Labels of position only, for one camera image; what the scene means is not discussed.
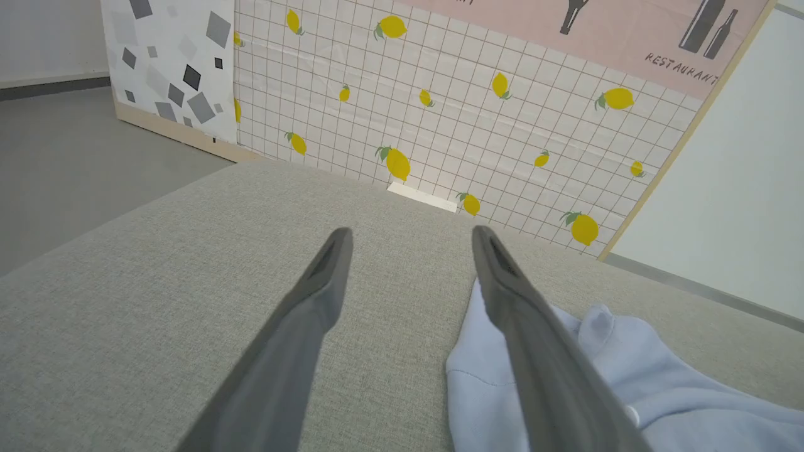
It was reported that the light blue t-shirt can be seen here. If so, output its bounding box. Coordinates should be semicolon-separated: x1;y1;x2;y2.
446;279;804;452

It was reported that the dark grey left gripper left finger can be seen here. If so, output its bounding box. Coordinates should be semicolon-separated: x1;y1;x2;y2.
176;227;354;452

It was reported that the lemon print grid backdrop sheet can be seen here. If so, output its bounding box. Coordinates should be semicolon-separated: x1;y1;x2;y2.
233;0;704;258

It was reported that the grey squares print backdrop sheet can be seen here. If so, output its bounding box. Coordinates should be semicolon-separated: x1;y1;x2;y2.
100;0;238;144

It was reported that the grey fabric sofa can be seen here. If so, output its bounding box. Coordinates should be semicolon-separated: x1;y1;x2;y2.
0;159;804;452

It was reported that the lemon-patterned tile backdrop panel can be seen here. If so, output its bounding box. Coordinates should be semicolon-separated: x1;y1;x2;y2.
115;0;780;262

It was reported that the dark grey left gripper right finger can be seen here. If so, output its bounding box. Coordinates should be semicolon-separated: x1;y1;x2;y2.
472;225;654;452

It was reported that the white paper label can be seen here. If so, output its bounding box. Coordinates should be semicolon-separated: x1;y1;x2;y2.
387;181;459;213

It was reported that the pink restaurant poster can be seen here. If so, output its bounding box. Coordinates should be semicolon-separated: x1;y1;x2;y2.
402;0;771;101

